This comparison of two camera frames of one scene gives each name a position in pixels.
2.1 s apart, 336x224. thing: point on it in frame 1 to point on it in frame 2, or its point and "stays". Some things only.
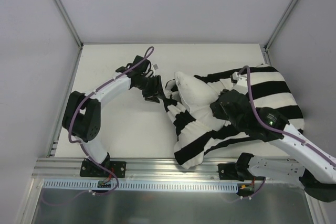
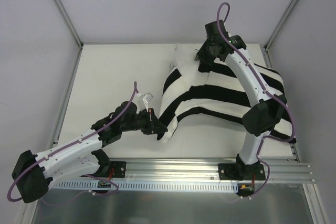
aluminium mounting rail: [137, 169] stays
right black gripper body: [219, 107] to [200, 54]
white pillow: [198, 97] to [184, 55]
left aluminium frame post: [62, 8] stays
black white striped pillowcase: [271, 89] to [218, 91]
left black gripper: [153, 87] to [153, 121]
